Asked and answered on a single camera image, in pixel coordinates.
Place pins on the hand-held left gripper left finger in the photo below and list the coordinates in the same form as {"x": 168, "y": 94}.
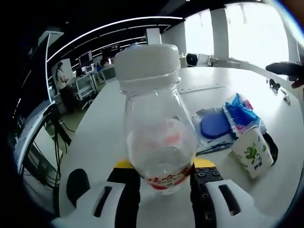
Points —
{"x": 114, "y": 204}

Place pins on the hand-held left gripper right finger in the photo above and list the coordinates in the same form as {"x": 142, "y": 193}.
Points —
{"x": 213, "y": 197}

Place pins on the white paper cup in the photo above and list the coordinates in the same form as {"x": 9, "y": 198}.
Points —
{"x": 253, "y": 152}

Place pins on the blue tissue pack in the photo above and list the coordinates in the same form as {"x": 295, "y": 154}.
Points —
{"x": 242, "y": 114}

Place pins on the blue pad plastic package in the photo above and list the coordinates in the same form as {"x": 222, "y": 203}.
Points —
{"x": 213, "y": 124}

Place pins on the clear plastic water bottle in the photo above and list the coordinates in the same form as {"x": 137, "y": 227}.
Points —
{"x": 152, "y": 107}

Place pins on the small white object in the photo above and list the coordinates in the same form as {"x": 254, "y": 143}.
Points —
{"x": 286, "y": 96}

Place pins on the black headphones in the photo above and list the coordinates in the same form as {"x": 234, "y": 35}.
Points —
{"x": 274, "y": 85}

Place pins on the dark rounded object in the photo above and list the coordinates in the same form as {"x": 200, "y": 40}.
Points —
{"x": 78, "y": 187}

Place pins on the black tripod stand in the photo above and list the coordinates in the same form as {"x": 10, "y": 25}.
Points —
{"x": 57, "y": 133}

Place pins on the black backpack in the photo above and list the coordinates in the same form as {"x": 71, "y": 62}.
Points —
{"x": 192, "y": 59}

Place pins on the white office chair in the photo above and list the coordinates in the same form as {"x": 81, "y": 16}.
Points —
{"x": 84, "y": 86}

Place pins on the curved ceiling light strip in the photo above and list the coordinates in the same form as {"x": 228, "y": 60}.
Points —
{"x": 107, "y": 28}

